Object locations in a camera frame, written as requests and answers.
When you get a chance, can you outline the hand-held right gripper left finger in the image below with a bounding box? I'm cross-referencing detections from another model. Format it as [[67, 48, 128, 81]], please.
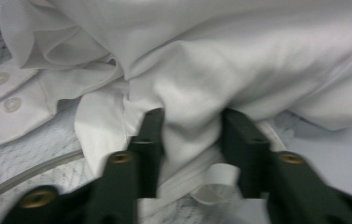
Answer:
[[128, 107, 166, 200]]

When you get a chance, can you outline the white table cover board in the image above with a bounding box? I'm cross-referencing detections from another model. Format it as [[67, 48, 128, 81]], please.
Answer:
[[275, 119, 352, 202]]

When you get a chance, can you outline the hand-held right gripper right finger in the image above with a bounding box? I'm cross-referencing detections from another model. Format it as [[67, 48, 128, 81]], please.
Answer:
[[219, 107, 272, 200]]

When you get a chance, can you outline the white shirt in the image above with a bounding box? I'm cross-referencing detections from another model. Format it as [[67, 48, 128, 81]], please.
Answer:
[[0, 0, 352, 207]]

